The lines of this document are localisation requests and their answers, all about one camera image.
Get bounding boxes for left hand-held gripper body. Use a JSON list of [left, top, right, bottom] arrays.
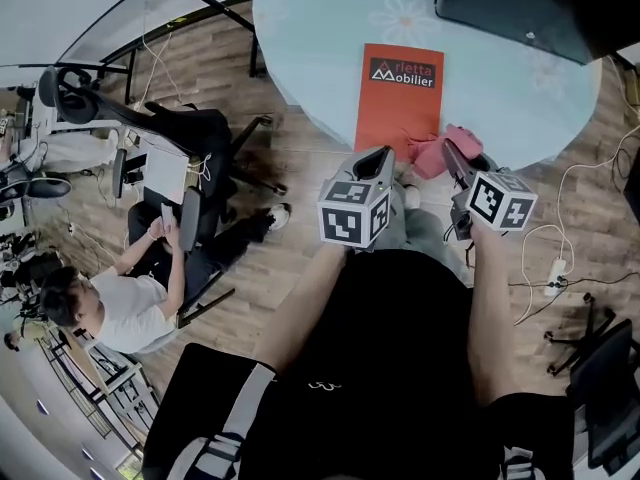
[[315, 145, 397, 252]]

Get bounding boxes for black office chair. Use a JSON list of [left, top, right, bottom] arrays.
[[39, 65, 287, 250], [544, 292, 640, 477]]

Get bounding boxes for person's right forearm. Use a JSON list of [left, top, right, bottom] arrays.
[[467, 221, 517, 409]]

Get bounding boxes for person's black shirt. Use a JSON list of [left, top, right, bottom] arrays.
[[142, 248, 576, 480]]

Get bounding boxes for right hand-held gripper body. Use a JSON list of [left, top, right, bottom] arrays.
[[448, 167, 540, 242]]

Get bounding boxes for person's left forearm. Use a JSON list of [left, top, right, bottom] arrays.
[[254, 241, 349, 375]]

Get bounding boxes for grey shoulder strap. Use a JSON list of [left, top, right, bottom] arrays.
[[164, 362, 276, 480]]

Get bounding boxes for red printed folder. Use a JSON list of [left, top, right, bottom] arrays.
[[353, 42, 446, 157]]

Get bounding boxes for pink cloth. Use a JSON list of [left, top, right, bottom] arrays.
[[407, 123, 485, 180]]

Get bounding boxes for white laptop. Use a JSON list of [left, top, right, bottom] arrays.
[[143, 145, 191, 205]]

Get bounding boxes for person's grey trousers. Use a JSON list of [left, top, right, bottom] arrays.
[[387, 182, 474, 284]]

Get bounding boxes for black mini fridge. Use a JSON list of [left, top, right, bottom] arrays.
[[432, 0, 640, 67]]

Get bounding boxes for white power strip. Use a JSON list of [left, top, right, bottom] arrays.
[[543, 257, 570, 298]]

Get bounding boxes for round table with light tablecloth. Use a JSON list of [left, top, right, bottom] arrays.
[[252, 0, 604, 174]]

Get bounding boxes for whiteboard on black stand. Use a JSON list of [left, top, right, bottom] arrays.
[[0, 0, 269, 109]]

